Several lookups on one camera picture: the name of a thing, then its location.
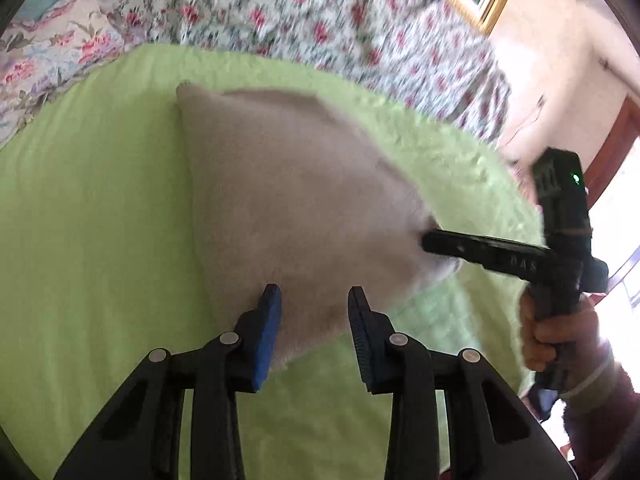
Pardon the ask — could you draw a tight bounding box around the person's right forearm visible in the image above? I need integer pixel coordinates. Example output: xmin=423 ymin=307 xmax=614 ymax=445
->
xmin=560 ymin=310 xmax=640 ymax=468

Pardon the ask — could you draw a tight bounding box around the beige knit sweater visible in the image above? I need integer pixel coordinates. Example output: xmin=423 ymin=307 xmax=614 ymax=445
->
xmin=175 ymin=82 xmax=463 ymax=371

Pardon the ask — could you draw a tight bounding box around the brown wooden door frame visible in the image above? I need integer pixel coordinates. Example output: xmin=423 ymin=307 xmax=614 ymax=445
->
xmin=582 ymin=95 xmax=640 ymax=206

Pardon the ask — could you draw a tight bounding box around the person's right hand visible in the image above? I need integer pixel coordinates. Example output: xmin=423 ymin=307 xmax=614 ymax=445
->
xmin=517 ymin=292 xmax=604 ymax=376

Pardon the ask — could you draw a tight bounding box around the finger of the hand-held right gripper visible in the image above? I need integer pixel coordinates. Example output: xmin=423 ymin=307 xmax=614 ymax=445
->
xmin=421 ymin=229 xmax=556 ymax=277

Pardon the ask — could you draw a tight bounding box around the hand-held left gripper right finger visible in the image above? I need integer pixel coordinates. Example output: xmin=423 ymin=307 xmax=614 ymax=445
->
xmin=347 ymin=286 xmax=576 ymax=480

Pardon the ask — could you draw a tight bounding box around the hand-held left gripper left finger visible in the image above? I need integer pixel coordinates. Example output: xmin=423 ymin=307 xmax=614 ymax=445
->
xmin=52 ymin=284 xmax=283 ymax=480

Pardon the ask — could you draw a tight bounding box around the pastel floral pillow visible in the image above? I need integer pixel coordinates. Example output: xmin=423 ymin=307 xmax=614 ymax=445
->
xmin=0 ymin=0 xmax=126 ymax=146

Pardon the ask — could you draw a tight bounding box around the white red-flowered quilt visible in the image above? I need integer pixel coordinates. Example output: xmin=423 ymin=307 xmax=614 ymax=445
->
xmin=92 ymin=0 xmax=511 ymax=143

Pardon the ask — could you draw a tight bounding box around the green bed sheet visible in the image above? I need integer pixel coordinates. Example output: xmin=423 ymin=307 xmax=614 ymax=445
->
xmin=0 ymin=42 xmax=546 ymax=480

